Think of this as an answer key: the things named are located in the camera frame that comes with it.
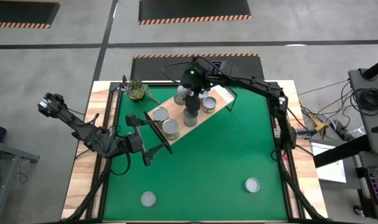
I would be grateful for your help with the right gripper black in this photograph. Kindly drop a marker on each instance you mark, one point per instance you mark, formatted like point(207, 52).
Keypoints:
point(196, 81)

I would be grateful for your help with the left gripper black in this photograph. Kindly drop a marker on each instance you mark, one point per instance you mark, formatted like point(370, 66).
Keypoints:
point(134, 143)

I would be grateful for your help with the blue Peas can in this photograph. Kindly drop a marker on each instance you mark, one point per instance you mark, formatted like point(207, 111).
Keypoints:
point(179, 93)

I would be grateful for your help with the blue Cherries can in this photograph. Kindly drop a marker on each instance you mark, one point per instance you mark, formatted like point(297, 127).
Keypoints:
point(190, 119)

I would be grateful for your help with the white saucy meatballs can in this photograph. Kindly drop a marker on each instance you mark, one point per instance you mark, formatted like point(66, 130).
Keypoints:
point(209, 103)

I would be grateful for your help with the orange Pineapple can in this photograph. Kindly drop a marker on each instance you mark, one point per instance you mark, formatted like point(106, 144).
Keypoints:
point(160, 113)

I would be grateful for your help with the green Pears can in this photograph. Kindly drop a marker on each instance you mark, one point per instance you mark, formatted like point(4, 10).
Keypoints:
point(170, 126)

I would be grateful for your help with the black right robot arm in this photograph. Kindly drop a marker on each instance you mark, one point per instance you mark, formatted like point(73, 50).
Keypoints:
point(257, 84)

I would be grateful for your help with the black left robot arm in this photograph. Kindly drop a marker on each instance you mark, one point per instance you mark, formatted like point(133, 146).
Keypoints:
point(86, 133)

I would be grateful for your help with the potted succulent plant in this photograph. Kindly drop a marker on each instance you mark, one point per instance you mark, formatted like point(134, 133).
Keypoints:
point(136, 92)

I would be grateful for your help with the black hazard-striped floor mat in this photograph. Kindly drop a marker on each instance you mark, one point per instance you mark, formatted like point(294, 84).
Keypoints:
point(192, 9)
point(21, 12)
point(145, 68)

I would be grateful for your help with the silver lid lower left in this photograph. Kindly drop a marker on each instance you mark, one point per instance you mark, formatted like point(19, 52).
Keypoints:
point(148, 198)

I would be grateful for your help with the silver lid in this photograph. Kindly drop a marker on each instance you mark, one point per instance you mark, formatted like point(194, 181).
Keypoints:
point(148, 198)
point(252, 185)

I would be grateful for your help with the green table mat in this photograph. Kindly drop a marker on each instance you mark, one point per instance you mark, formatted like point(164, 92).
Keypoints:
point(207, 174)

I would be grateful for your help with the silver lid lower right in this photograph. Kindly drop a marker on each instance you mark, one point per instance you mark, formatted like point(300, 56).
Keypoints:
point(252, 185)

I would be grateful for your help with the black USB hub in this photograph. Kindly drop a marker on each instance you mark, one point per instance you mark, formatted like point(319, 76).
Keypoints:
point(304, 133)

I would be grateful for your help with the grey side table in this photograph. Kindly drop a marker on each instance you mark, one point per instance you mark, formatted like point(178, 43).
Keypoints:
point(8, 150)

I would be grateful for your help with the black power strip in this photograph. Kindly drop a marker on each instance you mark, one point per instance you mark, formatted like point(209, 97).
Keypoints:
point(341, 130)

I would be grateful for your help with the black desk leg bar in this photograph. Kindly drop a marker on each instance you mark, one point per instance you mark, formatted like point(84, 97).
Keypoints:
point(341, 151)

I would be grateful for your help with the white paper sheet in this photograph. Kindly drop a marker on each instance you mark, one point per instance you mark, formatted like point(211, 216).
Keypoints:
point(332, 174)

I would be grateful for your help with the grey desk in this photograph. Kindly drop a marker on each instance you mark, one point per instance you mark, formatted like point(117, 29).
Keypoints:
point(367, 124)

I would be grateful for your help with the wooden shelf with black frame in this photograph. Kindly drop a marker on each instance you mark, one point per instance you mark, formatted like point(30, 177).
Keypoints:
point(176, 112)

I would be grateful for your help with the black aluminium rig frame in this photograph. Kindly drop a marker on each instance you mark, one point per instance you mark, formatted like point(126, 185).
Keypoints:
point(113, 87)

